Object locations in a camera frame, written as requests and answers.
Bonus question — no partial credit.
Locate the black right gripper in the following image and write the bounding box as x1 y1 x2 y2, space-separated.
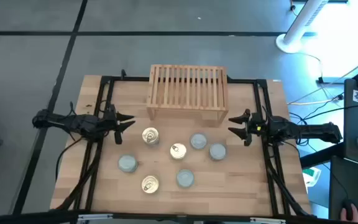
227 109 265 147

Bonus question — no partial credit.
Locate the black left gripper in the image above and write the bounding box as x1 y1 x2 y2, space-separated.
103 105 136 146

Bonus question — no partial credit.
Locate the Wild Planet blue tuna can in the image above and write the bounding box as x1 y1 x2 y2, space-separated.
141 126 160 146
169 142 188 161
140 174 160 194

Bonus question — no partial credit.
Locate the Bumble Bee green tuna can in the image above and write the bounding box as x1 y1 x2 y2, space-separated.
209 142 227 162
176 169 195 189
117 154 139 174
190 133 208 151

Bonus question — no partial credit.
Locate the wooden slatted shelf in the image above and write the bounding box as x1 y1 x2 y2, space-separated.
146 64 229 128

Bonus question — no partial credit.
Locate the green white box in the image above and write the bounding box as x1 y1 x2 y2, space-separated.
302 166 322 187

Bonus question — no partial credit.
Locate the black desk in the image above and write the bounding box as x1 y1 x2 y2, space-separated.
299 79 358 222

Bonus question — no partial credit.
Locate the white tower fan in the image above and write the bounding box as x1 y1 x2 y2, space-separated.
275 0 331 54

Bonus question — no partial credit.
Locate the black computer mouse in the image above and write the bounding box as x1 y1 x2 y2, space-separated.
342 199 358 220

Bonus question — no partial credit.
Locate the person's hand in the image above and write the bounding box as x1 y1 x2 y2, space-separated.
340 203 358 224

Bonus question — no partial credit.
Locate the black metal table frame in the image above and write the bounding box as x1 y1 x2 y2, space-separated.
53 70 316 220

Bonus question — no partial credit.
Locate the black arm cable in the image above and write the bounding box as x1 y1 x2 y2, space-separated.
55 136 84 183

